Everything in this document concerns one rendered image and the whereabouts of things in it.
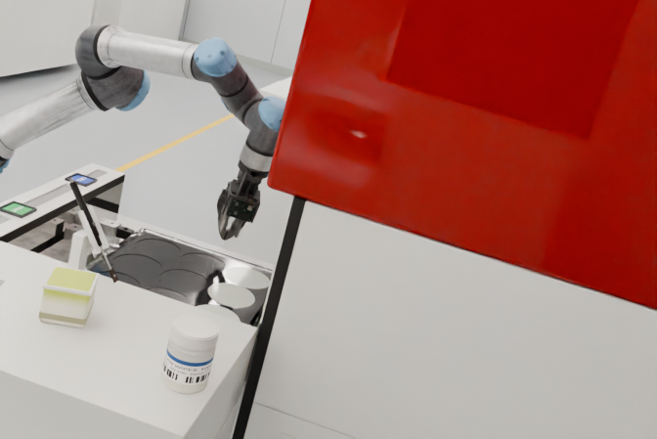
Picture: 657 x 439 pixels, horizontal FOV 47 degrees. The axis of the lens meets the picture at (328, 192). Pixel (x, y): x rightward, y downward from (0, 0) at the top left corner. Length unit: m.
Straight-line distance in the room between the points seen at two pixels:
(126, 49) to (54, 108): 0.31
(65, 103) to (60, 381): 0.95
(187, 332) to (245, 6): 8.75
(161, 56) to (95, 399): 0.80
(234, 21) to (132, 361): 8.73
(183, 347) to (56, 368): 0.19
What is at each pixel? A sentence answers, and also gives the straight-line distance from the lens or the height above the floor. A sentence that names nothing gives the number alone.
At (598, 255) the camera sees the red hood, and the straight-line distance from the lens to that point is 1.28.
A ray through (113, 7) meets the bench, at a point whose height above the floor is 0.56.
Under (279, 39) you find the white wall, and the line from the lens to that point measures 9.66.
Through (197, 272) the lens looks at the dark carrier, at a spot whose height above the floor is 0.90.
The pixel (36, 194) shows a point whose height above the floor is 0.96.
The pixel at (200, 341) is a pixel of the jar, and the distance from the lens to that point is 1.13.
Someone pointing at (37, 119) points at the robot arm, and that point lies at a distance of 1.99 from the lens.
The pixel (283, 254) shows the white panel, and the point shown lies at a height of 1.12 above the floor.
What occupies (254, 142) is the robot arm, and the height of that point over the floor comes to 1.20.
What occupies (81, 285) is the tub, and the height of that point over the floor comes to 1.03.
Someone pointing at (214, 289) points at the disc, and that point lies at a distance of 1.62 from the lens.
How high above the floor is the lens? 1.62
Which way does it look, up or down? 17 degrees down
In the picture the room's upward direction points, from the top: 15 degrees clockwise
